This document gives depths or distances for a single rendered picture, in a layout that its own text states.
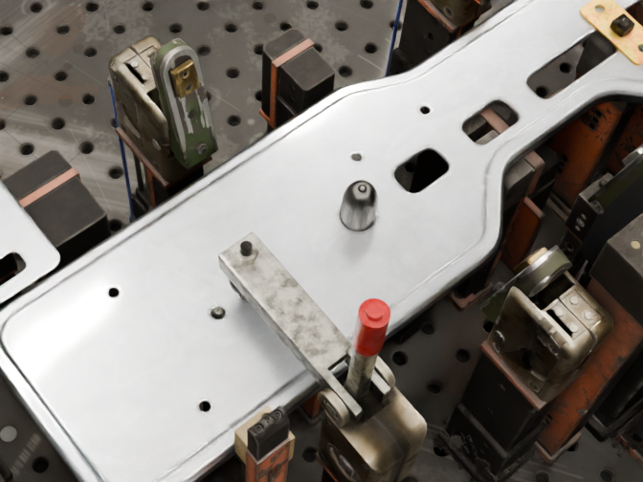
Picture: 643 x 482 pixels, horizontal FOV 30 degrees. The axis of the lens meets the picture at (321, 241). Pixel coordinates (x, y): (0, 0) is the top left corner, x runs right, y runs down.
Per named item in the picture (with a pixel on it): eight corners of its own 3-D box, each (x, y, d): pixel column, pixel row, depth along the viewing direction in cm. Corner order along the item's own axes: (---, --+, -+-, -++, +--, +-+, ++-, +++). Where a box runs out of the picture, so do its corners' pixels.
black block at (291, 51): (285, 157, 145) (294, 4, 119) (342, 219, 141) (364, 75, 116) (232, 192, 142) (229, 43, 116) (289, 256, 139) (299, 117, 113)
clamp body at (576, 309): (479, 383, 133) (557, 226, 100) (551, 463, 129) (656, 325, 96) (417, 433, 130) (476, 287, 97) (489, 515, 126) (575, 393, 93)
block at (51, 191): (97, 264, 137) (64, 130, 112) (154, 335, 133) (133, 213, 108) (26, 311, 134) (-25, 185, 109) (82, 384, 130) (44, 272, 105)
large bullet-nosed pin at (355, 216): (358, 202, 110) (365, 164, 104) (381, 226, 109) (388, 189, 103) (331, 220, 109) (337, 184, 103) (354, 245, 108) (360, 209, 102)
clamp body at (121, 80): (178, 191, 142) (159, 5, 111) (238, 262, 138) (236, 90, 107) (114, 232, 139) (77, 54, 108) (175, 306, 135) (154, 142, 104)
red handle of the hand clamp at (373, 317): (366, 366, 95) (388, 280, 81) (385, 387, 94) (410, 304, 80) (326, 397, 93) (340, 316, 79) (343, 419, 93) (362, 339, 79)
